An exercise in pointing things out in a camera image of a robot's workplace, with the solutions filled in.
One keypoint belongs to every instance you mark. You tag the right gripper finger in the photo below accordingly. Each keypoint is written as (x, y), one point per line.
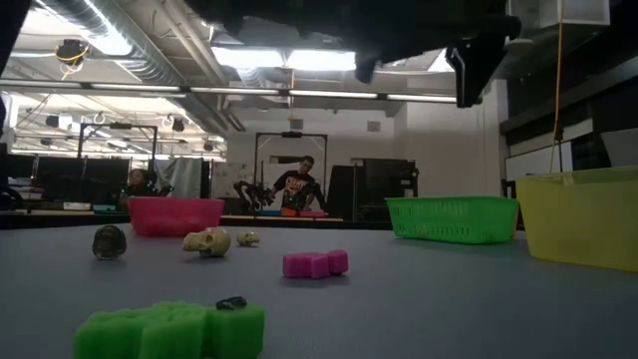
(473, 75)
(366, 69)

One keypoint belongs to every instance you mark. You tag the cream plastic skull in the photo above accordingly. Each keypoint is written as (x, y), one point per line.
(209, 243)
(247, 238)

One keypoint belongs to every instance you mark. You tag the background black robot arm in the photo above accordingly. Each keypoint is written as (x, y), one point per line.
(251, 192)

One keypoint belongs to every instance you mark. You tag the black equipment cabinet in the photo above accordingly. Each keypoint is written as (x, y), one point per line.
(379, 184)

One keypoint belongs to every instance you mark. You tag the person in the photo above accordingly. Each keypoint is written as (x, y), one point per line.
(137, 183)
(298, 189)

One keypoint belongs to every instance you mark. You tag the green plastic basket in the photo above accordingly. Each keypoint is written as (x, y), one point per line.
(451, 219)

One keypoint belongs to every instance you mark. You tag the white paper board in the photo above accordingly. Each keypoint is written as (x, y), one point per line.
(231, 172)

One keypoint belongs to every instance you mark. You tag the yellow plastic bin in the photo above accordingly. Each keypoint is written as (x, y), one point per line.
(578, 224)

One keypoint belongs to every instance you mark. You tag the background work table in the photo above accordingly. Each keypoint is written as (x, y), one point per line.
(234, 218)

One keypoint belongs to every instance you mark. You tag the pink sponge centre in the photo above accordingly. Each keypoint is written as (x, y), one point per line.
(315, 265)

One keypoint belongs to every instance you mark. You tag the grey cloth sheet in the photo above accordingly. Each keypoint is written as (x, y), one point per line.
(182, 174)

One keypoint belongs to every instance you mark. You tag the pink round bowl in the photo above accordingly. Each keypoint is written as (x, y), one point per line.
(174, 214)

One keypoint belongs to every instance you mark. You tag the dark clear skull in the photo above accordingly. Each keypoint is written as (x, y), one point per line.
(108, 243)

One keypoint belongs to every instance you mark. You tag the large green sponge foreground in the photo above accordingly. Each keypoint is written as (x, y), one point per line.
(174, 334)

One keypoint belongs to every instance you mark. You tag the black gantry frame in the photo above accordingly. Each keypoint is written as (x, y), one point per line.
(291, 134)
(119, 126)

